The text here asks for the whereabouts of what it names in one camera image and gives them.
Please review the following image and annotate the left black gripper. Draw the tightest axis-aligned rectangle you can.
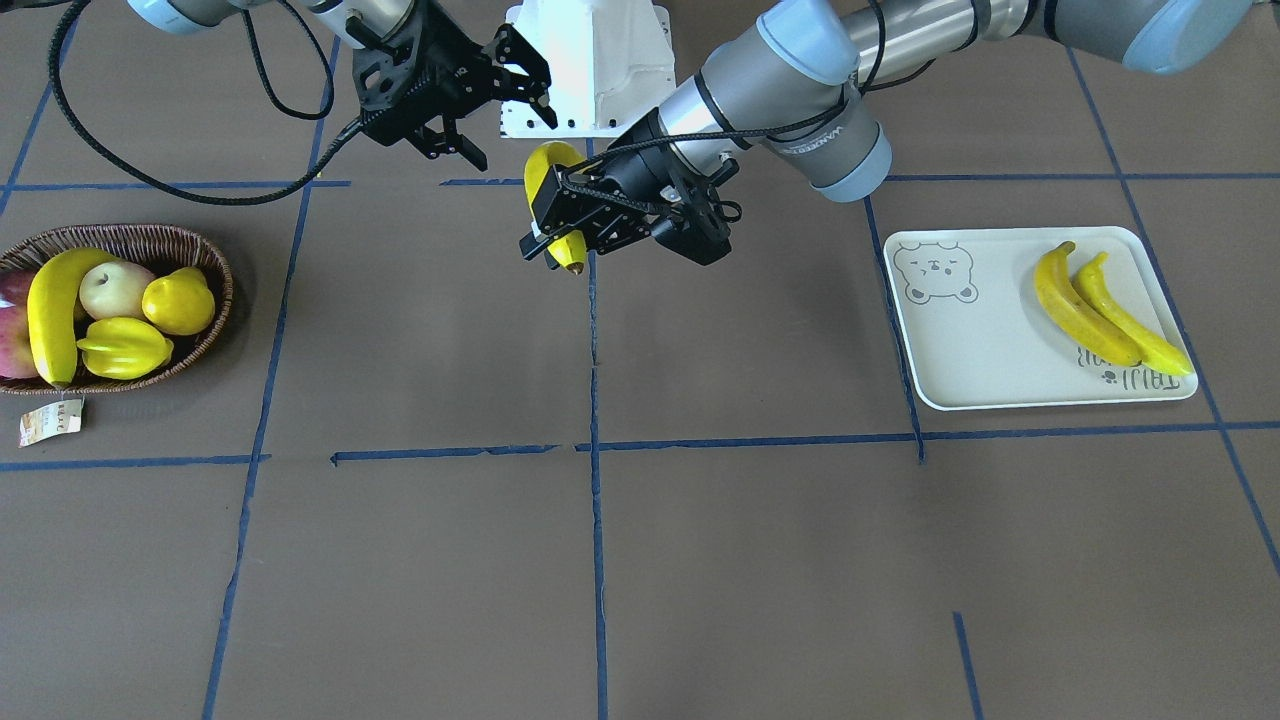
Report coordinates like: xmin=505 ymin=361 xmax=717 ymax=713
xmin=518 ymin=143 xmax=742 ymax=265

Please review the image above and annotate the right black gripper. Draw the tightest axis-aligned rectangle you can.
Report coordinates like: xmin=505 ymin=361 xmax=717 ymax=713
xmin=352 ymin=1 xmax=559 ymax=172

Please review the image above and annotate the yellow banana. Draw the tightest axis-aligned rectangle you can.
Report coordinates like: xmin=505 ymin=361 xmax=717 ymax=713
xmin=27 ymin=247 xmax=116 ymax=389
xmin=1071 ymin=252 xmax=1196 ymax=375
xmin=1032 ymin=241 xmax=1140 ymax=366
xmin=518 ymin=140 xmax=588 ymax=275

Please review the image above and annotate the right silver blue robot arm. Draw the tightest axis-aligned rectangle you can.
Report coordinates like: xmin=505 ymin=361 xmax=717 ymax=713
xmin=279 ymin=1 xmax=559 ymax=170

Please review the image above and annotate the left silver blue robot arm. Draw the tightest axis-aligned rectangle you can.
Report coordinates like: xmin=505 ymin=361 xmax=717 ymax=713
xmin=518 ymin=1 xmax=1249 ymax=273

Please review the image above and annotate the woven brown wicker basket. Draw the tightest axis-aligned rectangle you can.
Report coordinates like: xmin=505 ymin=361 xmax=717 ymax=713
xmin=3 ymin=224 xmax=234 ymax=395

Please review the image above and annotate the yellow pear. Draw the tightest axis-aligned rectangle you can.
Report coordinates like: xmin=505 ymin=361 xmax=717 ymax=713
xmin=142 ymin=266 xmax=218 ymax=336

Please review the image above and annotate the white rectangular plastic tray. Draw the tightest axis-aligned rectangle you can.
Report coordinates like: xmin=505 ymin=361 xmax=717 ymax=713
xmin=883 ymin=225 xmax=1201 ymax=411

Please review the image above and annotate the pale white apple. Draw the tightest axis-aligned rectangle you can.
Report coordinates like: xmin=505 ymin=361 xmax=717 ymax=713
xmin=79 ymin=260 xmax=157 ymax=320

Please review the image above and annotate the yellow starfruit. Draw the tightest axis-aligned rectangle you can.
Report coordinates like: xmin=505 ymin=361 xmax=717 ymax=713
xmin=76 ymin=316 xmax=175 ymax=380

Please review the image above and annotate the dark red apple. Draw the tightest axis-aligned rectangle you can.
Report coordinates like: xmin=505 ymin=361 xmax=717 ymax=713
xmin=0 ymin=269 xmax=37 ymax=309

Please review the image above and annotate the white paper price tag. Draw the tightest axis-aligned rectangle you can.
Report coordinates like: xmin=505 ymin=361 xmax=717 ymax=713
xmin=18 ymin=398 xmax=84 ymax=448

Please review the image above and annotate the pink red apple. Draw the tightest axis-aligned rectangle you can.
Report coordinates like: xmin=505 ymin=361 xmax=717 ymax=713
xmin=1 ymin=306 xmax=38 ymax=379

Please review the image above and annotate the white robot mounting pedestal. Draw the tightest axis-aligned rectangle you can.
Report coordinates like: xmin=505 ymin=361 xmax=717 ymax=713
xmin=499 ymin=1 xmax=677 ymax=138

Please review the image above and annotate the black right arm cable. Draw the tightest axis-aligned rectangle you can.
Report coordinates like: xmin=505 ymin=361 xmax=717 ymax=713
xmin=47 ymin=0 xmax=371 ymax=208

